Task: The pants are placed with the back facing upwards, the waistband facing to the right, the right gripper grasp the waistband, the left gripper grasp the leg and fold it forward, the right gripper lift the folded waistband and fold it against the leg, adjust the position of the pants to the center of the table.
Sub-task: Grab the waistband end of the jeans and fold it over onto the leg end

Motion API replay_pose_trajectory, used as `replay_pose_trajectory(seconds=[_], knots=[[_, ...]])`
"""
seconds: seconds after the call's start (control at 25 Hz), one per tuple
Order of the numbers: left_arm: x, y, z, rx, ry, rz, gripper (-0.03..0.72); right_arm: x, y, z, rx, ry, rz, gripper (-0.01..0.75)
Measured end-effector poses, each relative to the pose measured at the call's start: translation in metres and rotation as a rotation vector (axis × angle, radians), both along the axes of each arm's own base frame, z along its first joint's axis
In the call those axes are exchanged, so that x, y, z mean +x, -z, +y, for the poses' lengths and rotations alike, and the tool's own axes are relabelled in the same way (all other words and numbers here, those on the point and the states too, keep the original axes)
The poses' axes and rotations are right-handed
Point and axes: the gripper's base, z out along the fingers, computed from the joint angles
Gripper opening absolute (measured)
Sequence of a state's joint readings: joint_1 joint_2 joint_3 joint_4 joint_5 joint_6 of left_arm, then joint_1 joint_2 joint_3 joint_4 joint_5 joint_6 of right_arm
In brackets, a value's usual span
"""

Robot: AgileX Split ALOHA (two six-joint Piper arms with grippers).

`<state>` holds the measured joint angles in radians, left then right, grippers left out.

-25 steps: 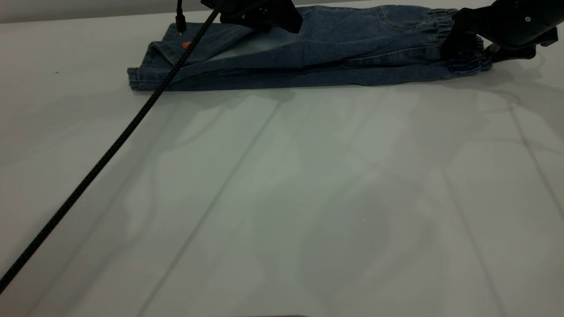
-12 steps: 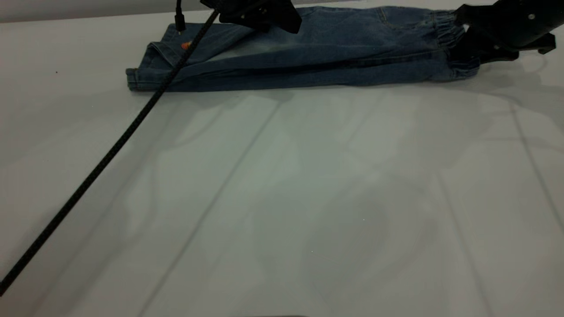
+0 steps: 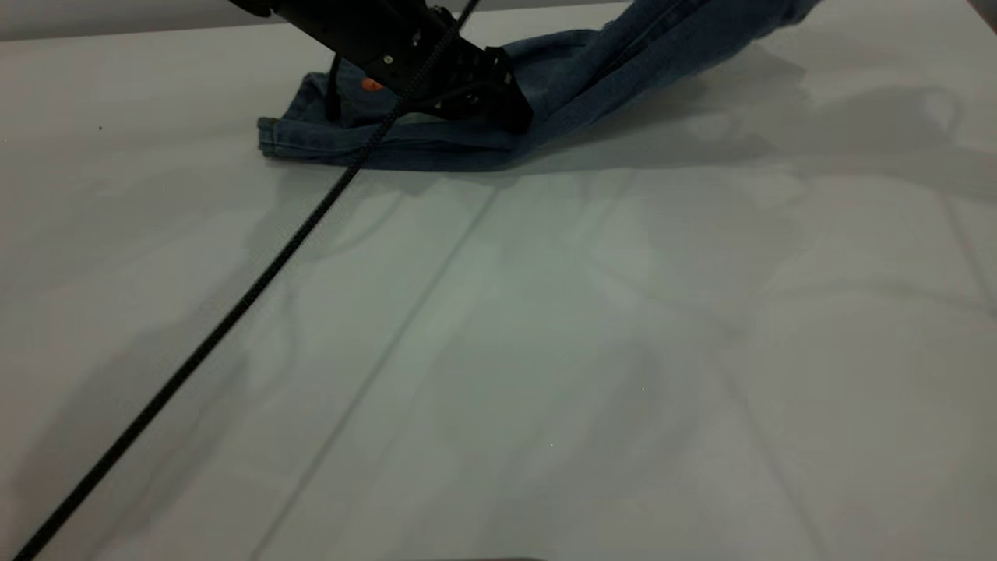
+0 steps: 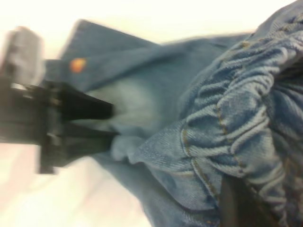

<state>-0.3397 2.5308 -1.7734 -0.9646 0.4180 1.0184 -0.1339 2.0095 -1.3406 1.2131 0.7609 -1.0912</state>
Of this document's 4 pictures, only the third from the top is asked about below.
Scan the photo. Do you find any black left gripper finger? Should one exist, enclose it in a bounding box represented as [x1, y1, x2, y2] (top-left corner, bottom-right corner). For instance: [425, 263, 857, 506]
[481, 47, 535, 134]
[409, 86, 507, 124]

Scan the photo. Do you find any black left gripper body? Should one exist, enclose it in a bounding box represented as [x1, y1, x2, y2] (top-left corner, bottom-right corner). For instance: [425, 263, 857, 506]
[230, 0, 491, 106]

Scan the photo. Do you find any blue denim shorts basketball print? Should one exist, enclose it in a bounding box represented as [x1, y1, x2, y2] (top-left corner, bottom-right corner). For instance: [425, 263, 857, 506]
[257, 0, 823, 172]

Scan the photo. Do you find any black braided cable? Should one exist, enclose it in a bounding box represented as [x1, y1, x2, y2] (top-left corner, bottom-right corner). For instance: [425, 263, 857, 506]
[12, 0, 484, 561]

